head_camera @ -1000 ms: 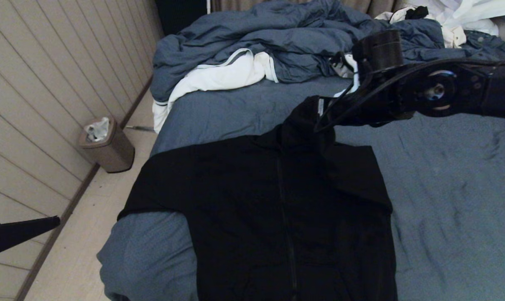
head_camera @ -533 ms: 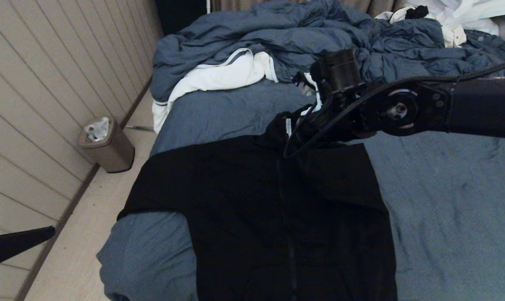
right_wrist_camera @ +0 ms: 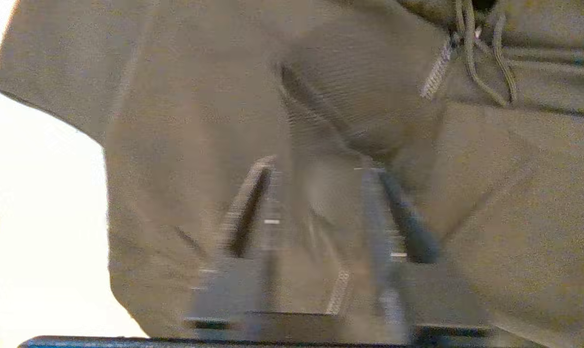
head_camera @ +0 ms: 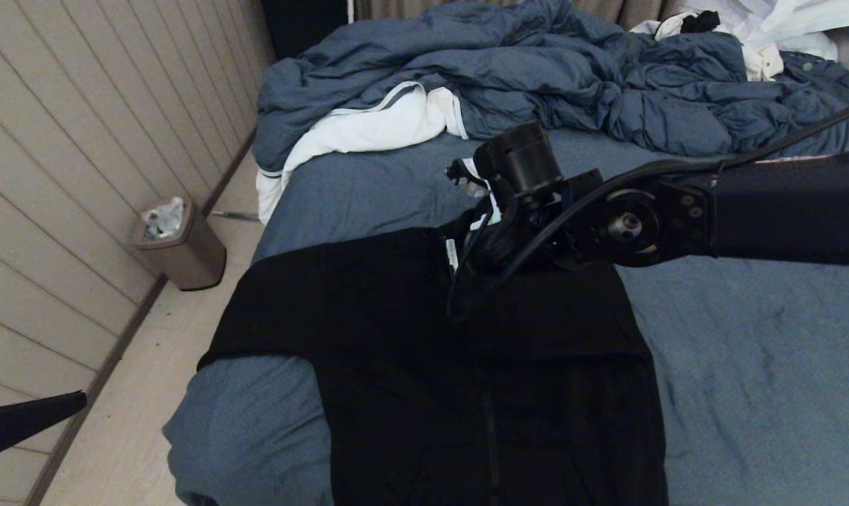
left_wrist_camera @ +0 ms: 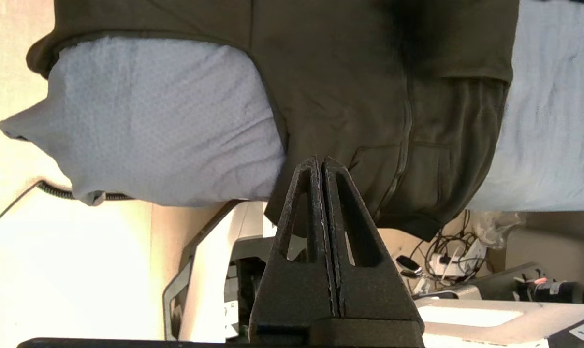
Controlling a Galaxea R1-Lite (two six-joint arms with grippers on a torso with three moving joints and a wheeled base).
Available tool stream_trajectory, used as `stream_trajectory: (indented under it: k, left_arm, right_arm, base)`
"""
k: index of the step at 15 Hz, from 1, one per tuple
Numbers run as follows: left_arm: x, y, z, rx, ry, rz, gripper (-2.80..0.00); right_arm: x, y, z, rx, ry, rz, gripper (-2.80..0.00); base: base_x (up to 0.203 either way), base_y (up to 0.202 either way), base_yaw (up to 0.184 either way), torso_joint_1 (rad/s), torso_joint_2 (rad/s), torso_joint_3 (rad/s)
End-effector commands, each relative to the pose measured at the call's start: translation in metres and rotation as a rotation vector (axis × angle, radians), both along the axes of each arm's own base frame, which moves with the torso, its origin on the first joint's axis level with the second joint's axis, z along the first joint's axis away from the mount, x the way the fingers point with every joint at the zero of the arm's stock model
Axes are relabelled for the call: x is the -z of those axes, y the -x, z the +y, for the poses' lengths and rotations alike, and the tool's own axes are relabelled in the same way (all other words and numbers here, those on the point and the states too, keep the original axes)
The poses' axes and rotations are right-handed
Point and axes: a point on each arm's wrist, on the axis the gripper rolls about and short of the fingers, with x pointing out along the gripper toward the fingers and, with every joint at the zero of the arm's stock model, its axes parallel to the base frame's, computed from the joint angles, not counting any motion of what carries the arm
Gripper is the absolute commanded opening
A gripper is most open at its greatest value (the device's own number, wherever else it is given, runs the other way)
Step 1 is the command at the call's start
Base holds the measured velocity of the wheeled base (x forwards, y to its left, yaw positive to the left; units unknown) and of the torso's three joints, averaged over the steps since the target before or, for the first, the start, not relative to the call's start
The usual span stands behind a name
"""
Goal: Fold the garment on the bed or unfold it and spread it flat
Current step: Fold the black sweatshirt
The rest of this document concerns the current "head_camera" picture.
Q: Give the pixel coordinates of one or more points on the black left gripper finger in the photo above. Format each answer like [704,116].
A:
[17,418]
[10,439]

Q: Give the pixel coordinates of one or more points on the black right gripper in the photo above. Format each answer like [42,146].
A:
[530,232]

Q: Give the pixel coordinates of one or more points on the black zip hoodie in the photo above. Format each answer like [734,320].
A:
[396,351]

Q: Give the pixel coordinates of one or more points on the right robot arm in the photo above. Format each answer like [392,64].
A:
[783,211]

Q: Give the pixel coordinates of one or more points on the white clothes pile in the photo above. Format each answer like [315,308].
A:
[730,10]

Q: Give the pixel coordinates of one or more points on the rumpled blue duvet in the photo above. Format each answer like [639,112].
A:
[537,70]

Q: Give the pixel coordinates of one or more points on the brown trash bin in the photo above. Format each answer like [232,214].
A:
[192,260]

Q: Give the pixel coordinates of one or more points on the beige curtain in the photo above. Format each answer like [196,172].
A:
[628,10]

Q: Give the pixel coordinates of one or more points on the white plastic bin liner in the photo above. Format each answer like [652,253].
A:
[163,219]

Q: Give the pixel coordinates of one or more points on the blue bed sheet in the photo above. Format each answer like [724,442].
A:
[748,393]

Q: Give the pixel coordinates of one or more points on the small black garment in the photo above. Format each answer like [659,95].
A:
[702,20]

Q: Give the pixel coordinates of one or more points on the cream garment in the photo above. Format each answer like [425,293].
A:
[765,63]

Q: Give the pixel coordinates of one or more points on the grey metal rod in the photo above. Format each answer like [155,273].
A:
[235,213]

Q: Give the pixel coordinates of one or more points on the black furniture piece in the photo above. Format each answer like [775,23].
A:
[305,21]

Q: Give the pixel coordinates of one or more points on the blue denim garment with buttons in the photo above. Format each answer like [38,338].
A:
[825,70]

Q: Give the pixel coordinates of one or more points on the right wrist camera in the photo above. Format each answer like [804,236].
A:
[519,154]

